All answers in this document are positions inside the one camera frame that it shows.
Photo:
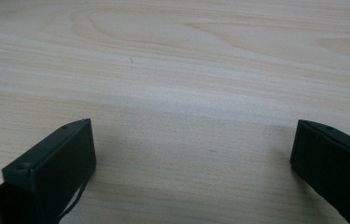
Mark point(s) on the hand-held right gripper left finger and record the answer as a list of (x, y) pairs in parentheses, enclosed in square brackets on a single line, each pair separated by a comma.
[(54, 168)]

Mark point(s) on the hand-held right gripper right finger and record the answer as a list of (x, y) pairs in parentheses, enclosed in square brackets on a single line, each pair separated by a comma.
[(334, 161)]

